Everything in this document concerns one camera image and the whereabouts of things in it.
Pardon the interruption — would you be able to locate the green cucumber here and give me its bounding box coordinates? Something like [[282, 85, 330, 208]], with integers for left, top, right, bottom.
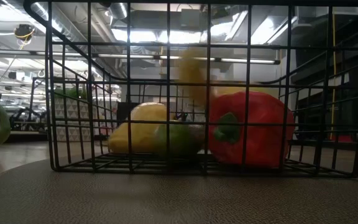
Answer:
[[155, 123, 206, 157]]

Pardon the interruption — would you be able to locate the yellow banana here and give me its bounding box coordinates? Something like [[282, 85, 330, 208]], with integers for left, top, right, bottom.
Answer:
[[177, 46, 275, 108]]

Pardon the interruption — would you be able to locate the red bell pepper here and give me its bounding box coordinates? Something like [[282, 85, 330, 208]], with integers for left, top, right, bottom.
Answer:
[[208, 91, 295, 169]]

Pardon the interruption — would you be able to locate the black computer monitor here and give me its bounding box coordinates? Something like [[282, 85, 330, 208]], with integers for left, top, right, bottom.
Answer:
[[116, 101, 142, 125]]

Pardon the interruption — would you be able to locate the long linear ceiling lamp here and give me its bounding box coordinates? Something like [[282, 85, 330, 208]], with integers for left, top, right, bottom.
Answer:
[[0, 49, 282, 65]]

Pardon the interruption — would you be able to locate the round grey textured mat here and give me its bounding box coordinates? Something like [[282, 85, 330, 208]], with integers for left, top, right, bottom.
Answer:
[[0, 158, 358, 224]]

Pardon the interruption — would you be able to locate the grey ceiling box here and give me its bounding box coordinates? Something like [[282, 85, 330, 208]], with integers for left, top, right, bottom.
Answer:
[[180, 8, 205, 29]]

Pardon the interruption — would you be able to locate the geometric pattern planter with plant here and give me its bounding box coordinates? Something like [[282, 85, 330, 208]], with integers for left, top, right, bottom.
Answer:
[[53, 86, 117, 142]]

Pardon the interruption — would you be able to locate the black wire basket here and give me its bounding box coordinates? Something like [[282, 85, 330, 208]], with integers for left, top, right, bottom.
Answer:
[[23, 0, 358, 180]]

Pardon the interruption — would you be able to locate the silver ceiling duct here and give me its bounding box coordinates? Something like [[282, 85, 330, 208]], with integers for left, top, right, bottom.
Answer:
[[106, 2, 129, 20]]

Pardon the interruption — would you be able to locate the black ceiling device yellow cable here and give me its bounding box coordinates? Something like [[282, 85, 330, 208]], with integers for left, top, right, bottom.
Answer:
[[13, 24, 36, 40]]

